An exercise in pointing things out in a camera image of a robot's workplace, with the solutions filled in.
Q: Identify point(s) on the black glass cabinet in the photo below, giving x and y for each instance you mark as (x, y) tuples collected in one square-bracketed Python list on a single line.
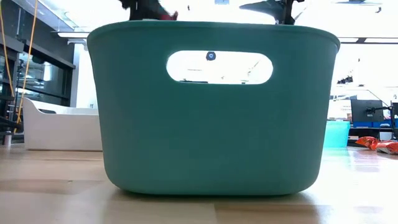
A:
[(46, 77)]

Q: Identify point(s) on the dark teal plastic bin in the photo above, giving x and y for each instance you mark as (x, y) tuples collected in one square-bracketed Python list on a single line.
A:
[(211, 140)]

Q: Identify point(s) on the red Skittles candy pack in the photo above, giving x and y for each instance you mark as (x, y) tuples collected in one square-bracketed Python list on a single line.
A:
[(170, 16)]

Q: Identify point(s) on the blue storage box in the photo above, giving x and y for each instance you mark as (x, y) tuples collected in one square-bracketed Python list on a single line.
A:
[(363, 124)]

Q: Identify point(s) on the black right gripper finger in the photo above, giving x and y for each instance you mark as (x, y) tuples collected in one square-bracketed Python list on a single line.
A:
[(267, 7)]

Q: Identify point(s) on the black computer monitor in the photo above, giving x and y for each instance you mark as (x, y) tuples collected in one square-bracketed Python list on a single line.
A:
[(367, 110)]

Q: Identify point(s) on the white plastic bin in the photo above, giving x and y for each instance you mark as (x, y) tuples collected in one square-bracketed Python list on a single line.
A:
[(62, 130)]

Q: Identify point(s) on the orange Reese's candy pack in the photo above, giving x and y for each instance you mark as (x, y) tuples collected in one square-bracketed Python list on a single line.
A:
[(368, 142), (388, 147)]

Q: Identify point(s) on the round black blue-centred device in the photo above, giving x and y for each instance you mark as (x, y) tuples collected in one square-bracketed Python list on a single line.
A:
[(211, 56)]

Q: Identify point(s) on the black aluminium table frame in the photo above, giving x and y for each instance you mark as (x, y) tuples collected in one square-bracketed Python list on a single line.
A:
[(9, 124)]

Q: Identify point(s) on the light translucent teal bin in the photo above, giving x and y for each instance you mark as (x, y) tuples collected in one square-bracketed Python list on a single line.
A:
[(335, 133)]

